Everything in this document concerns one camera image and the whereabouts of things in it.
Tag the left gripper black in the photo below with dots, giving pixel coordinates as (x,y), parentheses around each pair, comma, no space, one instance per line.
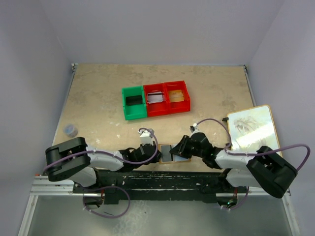
(149,152)

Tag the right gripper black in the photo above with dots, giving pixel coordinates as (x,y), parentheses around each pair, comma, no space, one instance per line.
(185,145)

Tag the green plastic bin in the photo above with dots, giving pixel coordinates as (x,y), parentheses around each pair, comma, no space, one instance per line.
(136,111)

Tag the red bin with gold card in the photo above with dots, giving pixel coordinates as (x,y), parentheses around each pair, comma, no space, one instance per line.
(178,107)

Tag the white board with wooden frame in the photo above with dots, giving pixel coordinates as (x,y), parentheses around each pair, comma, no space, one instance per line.
(251,129)

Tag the red bin with silver card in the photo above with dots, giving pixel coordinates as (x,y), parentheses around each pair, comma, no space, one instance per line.
(156,109)

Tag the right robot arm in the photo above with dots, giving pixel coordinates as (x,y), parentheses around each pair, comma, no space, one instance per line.
(268,171)

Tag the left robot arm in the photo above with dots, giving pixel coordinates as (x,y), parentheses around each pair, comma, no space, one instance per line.
(78,162)

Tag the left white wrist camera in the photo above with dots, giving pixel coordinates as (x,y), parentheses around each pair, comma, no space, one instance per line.
(146,136)

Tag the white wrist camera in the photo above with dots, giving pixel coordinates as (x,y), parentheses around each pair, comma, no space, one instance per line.
(194,129)
(146,136)

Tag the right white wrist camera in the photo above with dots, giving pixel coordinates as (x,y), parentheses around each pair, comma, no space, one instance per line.
(194,129)

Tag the aluminium frame rail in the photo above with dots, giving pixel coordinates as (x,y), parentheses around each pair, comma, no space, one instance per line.
(41,186)

